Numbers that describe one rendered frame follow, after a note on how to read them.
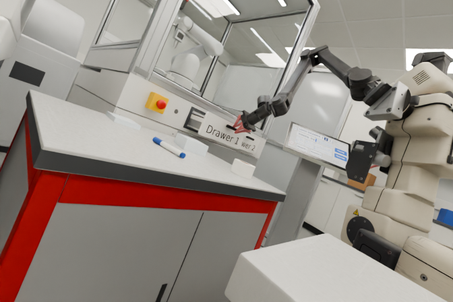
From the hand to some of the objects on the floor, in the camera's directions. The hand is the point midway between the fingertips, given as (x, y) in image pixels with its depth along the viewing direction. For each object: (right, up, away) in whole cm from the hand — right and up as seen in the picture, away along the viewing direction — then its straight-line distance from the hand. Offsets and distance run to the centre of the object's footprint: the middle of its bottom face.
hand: (235, 129), depth 110 cm
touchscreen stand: (+29, -112, +67) cm, 133 cm away
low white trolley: (-54, -75, -44) cm, 102 cm away
